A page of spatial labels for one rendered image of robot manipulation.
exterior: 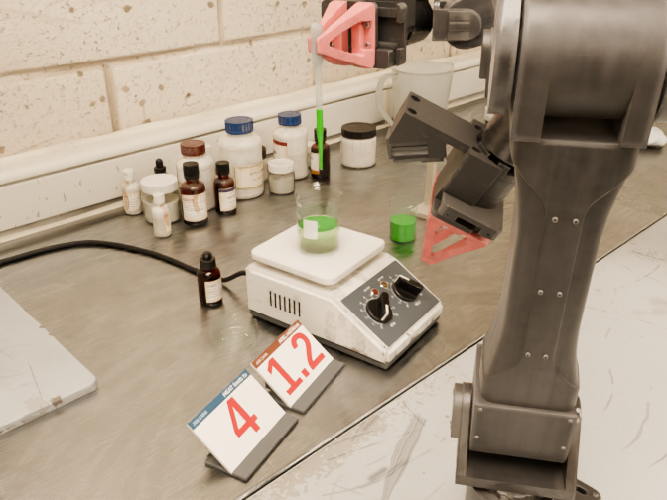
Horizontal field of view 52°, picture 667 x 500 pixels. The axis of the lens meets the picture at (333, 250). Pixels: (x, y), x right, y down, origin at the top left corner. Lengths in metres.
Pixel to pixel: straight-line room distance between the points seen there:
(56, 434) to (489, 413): 0.42
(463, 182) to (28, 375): 0.49
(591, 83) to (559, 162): 0.04
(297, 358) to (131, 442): 0.18
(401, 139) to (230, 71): 0.69
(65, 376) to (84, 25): 0.58
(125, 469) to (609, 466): 0.43
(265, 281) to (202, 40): 0.58
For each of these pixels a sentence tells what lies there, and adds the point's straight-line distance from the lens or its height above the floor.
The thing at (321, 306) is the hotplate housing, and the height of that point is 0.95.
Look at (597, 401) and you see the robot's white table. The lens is 0.76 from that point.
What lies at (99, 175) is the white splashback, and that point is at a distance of 1.15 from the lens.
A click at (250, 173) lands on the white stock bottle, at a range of 1.15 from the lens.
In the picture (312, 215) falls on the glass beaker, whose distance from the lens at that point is 0.76.
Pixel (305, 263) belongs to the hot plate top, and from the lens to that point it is 0.77.
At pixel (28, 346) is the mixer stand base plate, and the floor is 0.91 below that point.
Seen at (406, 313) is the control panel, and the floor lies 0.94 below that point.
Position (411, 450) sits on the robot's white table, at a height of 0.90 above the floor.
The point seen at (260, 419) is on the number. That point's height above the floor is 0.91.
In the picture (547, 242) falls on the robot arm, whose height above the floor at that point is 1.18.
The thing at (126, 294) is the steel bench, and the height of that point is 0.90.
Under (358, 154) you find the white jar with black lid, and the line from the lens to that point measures 1.29.
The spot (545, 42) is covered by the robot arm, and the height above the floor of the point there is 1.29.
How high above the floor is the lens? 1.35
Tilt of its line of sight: 27 degrees down
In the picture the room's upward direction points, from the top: straight up
